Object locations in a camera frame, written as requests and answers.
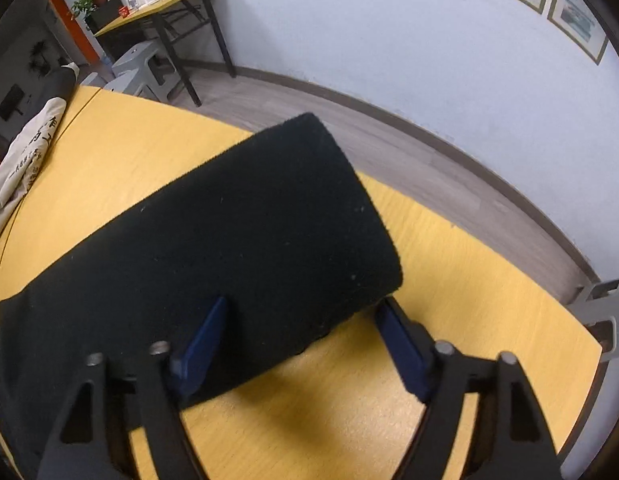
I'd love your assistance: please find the beige folded garment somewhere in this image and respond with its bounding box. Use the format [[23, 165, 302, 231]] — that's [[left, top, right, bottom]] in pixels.
[[0, 62, 79, 234]]

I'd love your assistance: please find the grey plastic stool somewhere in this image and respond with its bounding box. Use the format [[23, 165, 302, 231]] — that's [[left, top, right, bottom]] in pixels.
[[82, 39, 180, 103]]

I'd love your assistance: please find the yellow side table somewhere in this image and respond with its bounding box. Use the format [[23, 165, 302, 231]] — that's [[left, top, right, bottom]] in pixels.
[[96, 0, 238, 106]]

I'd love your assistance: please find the black fleece jacket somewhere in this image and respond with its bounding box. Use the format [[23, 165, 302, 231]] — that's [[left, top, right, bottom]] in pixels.
[[0, 114, 403, 479]]

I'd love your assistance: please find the grey stool at edge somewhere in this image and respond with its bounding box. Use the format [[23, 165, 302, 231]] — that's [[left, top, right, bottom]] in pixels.
[[567, 278, 619, 362]]

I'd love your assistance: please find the framed landscape picture right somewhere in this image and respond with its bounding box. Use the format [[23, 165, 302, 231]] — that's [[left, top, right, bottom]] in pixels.
[[548, 0, 609, 65]]

